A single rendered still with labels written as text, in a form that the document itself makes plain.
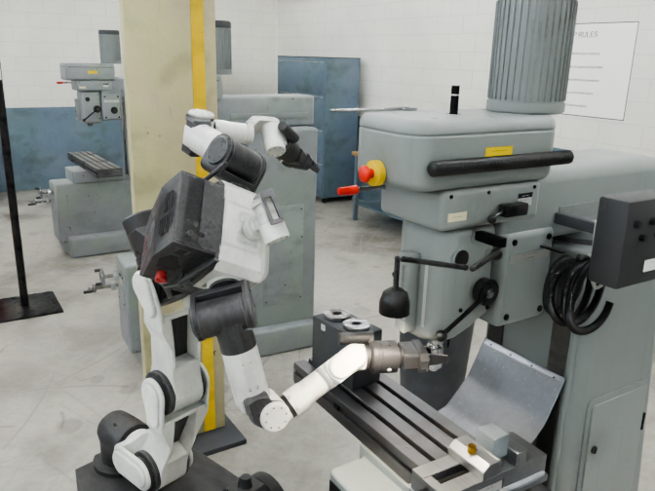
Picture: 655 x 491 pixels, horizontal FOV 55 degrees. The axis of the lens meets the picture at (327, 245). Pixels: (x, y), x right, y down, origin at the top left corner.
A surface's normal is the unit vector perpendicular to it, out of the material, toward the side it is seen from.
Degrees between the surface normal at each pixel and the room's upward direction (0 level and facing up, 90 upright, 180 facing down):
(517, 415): 45
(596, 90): 90
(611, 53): 90
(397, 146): 90
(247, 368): 83
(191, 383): 81
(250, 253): 58
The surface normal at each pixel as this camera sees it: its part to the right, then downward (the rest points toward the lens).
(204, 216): 0.65, -0.33
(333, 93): 0.53, 0.25
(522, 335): -0.85, 0.13
